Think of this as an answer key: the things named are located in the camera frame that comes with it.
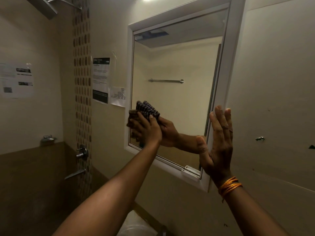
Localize person's right hand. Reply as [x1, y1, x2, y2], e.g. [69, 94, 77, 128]
[196, 105, 234, 187]

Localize person's left hand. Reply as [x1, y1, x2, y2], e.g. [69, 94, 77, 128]
[127, 111, 162, 148]

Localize dark striped cleaning cloth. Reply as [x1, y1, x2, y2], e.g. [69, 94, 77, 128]
[128, 100, 161, 122]

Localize person's left forearm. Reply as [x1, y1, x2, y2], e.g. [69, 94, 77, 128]
[53, 141, 162, 236]

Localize person's right forearm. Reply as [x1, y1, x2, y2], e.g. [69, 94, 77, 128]
[219, 184, 290, 236]

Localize white plastic mirror latch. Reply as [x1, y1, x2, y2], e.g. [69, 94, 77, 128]
[181, 165, 201, 180]

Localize small white paper note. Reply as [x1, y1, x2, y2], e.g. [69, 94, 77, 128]
[109, 86, 126, 107]

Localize black and white notice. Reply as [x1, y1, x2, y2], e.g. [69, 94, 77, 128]
[92, 57, 111, 105]

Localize chrome tub spout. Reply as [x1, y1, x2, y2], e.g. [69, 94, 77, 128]
[64, 168, 87, 180]

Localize metal soap dish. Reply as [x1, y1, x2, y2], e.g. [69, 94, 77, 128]
[40, 135, 57, 146]

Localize white plastic bag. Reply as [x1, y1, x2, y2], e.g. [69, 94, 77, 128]
[120, 209, 168, 236]

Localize metal shower head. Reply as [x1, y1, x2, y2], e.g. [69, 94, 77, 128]
[26, 0, 82, 20]

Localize orange thread bracelet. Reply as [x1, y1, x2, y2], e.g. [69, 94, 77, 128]
[218, 176, 243, 197]

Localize white framed wall mirror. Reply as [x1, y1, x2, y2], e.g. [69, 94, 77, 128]
[124, 0, 247, 192]

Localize chrome shower valve handle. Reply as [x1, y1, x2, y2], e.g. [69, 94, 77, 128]
[75, 144, 89, 159]

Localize white paper wall notice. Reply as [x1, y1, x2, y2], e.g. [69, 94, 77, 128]
[0, 62, 34, 99]

